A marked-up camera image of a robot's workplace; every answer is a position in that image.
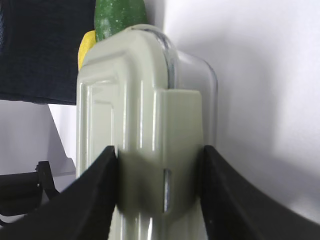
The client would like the dark blue lunch bag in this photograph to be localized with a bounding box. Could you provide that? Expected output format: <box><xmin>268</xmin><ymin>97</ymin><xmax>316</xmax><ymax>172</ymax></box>
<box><xmin>0</xmin><ymin>0</ymin><xmax>96</xmax><ymax>105</ymax></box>

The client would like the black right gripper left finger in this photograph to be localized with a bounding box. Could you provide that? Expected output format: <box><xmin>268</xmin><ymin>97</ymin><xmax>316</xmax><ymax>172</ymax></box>
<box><xmin>0</xmin><ymin>146</ymin><xmax>119</xmax><ymax>240</ymax></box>

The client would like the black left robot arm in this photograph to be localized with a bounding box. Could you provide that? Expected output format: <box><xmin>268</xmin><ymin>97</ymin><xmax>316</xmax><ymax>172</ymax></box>
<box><xmin>0</xmin><ymin>161</ymin><xmax>60</xmax><ymax>217</ymax></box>

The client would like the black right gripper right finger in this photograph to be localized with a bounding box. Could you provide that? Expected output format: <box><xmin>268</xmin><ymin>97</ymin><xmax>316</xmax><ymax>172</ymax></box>
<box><xmin>201</xmin><ymin>145</ymin><xmax>320</xmax><ymax>240</ymax></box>

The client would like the green cucumber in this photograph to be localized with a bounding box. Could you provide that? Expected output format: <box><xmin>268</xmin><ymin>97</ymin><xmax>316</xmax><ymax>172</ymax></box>
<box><xmin>94</xmin><ymin>0</ymin><xmax>148</xmax><ymax>42</ymax></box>

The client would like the green lid glass food container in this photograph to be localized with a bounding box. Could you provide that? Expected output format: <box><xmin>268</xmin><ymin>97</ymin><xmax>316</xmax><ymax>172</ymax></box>
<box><xmin>76</xmin><ymin>24</ymin><xmax>218</xmax><ymax>240</ymax></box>

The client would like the yellow toy lemon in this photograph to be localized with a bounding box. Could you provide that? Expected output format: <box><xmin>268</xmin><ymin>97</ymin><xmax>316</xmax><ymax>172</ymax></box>
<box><xmin>77</xmin><ymin>30</ymin><xmax>96</xmax><ymax>71</ymax></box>

